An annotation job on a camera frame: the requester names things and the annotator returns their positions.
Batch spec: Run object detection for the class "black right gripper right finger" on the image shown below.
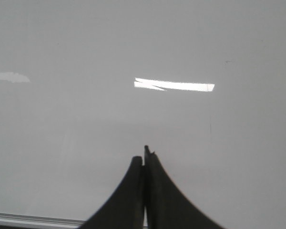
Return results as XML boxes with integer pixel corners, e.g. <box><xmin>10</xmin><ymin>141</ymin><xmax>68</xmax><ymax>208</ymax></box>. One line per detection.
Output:
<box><xmin>144</xmin><ymin>146</ymin><xmax>222</xmax><ymax>229</ymax></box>

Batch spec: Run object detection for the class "white whiteboard with aluminium frame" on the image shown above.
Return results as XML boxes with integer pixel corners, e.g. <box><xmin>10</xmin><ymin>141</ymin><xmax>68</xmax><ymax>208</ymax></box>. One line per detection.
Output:
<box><xmin>0</xmin><ymin>0</ymin><xmax>286</xmax><ymax>229</ymax></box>

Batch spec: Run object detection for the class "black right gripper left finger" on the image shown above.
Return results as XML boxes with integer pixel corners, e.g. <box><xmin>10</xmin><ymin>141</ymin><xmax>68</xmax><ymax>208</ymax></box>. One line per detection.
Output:
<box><xmin>80</xmin><ymin>156</ymin><xmax>144</xmax><ymax>229</ymax></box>

